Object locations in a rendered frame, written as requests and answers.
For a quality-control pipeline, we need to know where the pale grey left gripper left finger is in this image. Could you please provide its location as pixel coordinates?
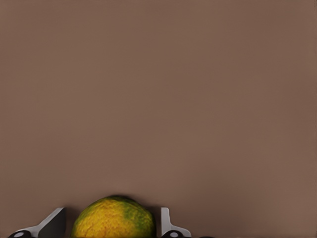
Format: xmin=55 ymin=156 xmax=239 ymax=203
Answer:
xmin=6 ymin=207 xmax=67 ymax=238

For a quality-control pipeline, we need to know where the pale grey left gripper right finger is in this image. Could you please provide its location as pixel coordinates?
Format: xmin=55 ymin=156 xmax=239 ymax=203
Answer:
xmin=160 ymin=207 xmax=193 ymax=238

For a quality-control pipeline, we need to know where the yellow-green orange fruit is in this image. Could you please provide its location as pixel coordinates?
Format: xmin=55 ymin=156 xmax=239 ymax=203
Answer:
xmin=70 ymin=195 xmax=157 ymax=238

